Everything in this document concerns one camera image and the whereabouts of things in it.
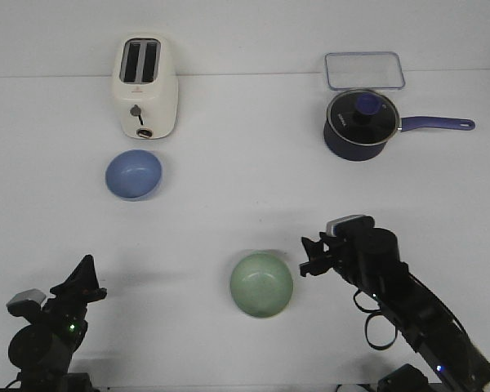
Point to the blue saucepan with handle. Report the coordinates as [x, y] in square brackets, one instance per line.
[363, 142]

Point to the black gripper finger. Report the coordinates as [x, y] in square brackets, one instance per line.
[316, 249]
[92, 280]
[315, 267]
[79, 280]

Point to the green plastic bowl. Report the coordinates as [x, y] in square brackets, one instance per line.
[261, 285]

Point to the blue plastic bowl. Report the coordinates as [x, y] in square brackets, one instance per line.
[134, 174]

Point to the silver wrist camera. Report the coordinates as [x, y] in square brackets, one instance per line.
[26, 303]
[337, 227]

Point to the glass pot lid blue knob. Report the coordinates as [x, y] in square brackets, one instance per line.
[361, 107]

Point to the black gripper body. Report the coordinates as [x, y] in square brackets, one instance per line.
[65, 312]
[366, 256]

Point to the cream white toaster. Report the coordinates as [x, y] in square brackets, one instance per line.
[145, 87]

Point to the clear food container blue rim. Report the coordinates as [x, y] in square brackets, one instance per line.
[376, 70]

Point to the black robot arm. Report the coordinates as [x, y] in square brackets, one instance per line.
[169, 319]
[43, 350]

